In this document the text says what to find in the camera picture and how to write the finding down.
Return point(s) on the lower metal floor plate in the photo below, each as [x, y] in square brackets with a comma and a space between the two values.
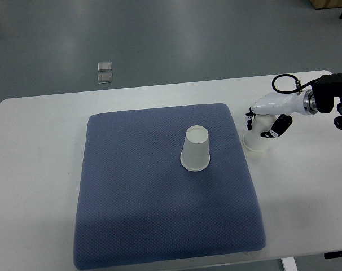
[105, 78]

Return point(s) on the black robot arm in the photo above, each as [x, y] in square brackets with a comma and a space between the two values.
[325, 90]

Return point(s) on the metal floor plate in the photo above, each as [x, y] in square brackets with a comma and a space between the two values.
[105, 78]
[104, 66]

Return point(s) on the upper metal floor plate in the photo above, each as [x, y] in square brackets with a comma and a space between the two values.
[104, 66]

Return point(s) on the white table leg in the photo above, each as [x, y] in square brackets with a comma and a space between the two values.
[289, 264]

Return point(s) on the white paper cup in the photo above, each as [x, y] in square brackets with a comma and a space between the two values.
[252, 139]
[195, 155]

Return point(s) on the white paper cup on cushion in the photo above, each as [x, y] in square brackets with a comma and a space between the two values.
[195, 155]

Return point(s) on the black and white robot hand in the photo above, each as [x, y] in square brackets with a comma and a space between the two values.
[282, 106]

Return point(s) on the blue mesh cushion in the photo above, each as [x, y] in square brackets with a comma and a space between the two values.
[138, 204]

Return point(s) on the wooden furniture corner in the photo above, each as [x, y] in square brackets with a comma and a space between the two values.
[326, 4]

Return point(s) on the black table control panel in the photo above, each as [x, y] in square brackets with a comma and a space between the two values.
[333, 255]

